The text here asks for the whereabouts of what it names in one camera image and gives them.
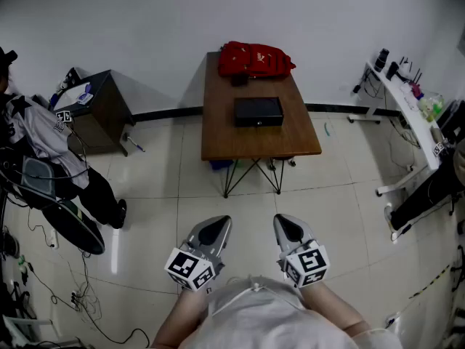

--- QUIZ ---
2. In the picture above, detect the blue and white box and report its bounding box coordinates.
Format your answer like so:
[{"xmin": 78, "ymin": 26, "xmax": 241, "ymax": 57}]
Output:
[{"xmin": 73, "ymin": 81, "xmax": 94, "ymax": 105}]

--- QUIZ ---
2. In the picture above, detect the person's left forearm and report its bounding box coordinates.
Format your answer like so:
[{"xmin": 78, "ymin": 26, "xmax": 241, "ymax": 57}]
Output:
[{"xmin": 150, "ymin": 286, "xmax": 212, "ymax": 349}]

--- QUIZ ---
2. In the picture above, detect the white cord with bead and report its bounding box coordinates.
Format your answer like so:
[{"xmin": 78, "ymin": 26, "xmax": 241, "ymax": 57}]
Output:
[{"xmin": 210, "ymin": 274, "xmax": 306, "ymax": 318}]

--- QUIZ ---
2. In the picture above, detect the black oval board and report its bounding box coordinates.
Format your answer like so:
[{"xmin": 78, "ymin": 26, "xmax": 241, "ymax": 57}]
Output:
[{"xmin": 41, "ymin": 198, "xmax": 107, "ymax": 257}]

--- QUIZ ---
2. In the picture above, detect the black floor cable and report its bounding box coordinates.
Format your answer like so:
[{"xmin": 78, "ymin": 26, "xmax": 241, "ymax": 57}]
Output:
[{"xmin": 25, "ymin": 209, "xmax": 151, "ymax": 349}]

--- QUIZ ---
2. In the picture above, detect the white desk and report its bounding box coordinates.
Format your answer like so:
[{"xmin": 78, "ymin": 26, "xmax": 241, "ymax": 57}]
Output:
[{"xmin": 346, "ymin": 60, "xmax": 447, "ymax": 198}]

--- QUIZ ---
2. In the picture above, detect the wooden table with metal legs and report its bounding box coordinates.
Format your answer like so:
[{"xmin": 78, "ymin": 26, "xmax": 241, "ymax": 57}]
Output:
[{"xmin": 201, "ymin": 51, "xmax": 323, "ymax": 199}]

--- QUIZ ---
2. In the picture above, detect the person's right forearm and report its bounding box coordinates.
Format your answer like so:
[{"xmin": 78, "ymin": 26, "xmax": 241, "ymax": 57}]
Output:
[{"xmin": 300, "ymin": 281, "xmax": 372, "ymax": 338}]

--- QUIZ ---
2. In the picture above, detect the black box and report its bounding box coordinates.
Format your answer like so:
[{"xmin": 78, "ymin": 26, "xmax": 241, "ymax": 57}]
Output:
[{"xmin": 233, "ymin": 97, "xmax": 284, "ymax": 129}]

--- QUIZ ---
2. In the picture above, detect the person's white shirt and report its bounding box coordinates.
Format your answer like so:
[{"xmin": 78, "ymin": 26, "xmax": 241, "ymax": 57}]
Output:
[{"xmin": 180, "ymin": 275, "xmax": 403, "ymax": 349}]

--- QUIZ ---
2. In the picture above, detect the brush with blue handle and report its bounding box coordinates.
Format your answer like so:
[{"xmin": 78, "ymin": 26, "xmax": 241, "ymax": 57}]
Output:
[{"xmin": 124, "ymin": 132, "xmax": 147, "ymax": 153}]

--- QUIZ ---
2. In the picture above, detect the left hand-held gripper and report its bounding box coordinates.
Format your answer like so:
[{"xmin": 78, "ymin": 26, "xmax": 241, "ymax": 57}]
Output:
[{"xmin": 164, "ymin": 215, "xmax": 234, "ymax": 292}]

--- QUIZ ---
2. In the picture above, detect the yellow black striped tape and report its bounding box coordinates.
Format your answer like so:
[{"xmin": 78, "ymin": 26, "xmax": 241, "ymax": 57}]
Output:
[{"xmin": 408, "ymin": 265, "xmax": 452, "ymax": 300}]

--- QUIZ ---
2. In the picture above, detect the black cylinder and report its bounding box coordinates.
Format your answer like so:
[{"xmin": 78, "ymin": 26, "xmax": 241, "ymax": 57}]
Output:
[{"xmin": 373, "ymin": 47, "xmax": 391, "ymax": 73}]

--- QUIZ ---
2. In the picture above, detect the blue object under table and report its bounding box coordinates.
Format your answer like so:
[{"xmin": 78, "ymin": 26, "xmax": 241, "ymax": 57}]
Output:
[{"xmin": 209, "ymin": 159, "xmax": 234, "ymax": 173}]

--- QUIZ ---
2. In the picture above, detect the green plastic bag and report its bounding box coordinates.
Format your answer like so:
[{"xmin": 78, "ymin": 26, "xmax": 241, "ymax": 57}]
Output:
[{"xmin": 417, "ymin": 92, "xmax": 445, "ymax": 123}]

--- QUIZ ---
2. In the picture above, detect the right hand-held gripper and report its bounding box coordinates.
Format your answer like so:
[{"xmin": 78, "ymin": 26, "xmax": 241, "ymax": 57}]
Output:
[{"xmin": 272, "ymin": 213, "xmax": 330, "ymax": 289}]

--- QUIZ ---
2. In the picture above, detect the red backpack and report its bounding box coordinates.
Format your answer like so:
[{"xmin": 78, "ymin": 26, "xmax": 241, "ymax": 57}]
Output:
[{"xmin": 217, "ymin": 40, "xmax": 296, "ymax": 79}]

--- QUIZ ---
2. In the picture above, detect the dark wooden cabinet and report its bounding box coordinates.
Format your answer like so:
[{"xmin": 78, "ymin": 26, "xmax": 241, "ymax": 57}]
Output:
[{"xmin": 53, "ymin": 68, "xmax": 137, "ymax": 158}]

